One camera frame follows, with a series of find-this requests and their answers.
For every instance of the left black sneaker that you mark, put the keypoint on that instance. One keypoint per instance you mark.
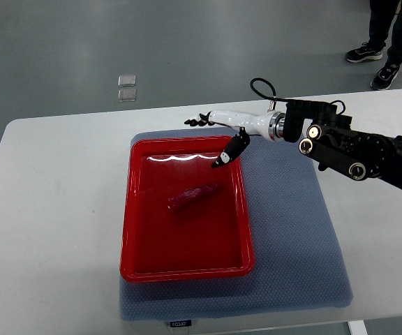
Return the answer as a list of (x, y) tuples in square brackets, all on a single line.
[(364, 53)]

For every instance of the blue-grey textured mat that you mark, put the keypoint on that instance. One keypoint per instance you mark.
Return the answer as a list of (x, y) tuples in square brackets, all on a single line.
[(298, 260)]

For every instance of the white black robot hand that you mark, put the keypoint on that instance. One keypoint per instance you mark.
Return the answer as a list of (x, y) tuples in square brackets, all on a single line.
[(269, 126)]

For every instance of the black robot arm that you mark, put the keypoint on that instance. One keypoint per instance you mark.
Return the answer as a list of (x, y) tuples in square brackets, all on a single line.
[(322, 133)]

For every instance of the lower metal floor plate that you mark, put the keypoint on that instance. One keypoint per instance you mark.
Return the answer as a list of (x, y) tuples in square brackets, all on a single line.
[(127, 94)]

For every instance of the right black sneaker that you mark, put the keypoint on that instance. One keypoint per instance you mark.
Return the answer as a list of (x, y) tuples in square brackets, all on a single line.
[(384, 77)]

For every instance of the red plastic tray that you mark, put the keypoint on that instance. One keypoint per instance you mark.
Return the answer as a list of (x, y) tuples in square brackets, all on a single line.
[(209, 238)]

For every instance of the metal floor plate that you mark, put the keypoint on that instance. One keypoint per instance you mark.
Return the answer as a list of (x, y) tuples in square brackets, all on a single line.
[(127, 94), (126, 80)]

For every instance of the person legs dark trousers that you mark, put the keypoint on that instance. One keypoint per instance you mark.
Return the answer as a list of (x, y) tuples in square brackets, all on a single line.
[(385, 14)]

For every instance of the upper metal floor plate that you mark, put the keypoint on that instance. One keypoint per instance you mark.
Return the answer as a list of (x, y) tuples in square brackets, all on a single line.
[(126, 80)]

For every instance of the black sneaker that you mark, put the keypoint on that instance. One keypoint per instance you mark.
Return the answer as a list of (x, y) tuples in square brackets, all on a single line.
[(364, 53), (384, 77)]

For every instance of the white table leg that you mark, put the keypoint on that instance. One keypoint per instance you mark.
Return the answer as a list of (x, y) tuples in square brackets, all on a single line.
[(357, 327)]

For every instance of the red chili pepper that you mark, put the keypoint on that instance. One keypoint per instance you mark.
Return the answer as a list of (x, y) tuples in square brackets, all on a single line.
[(190, 195)]

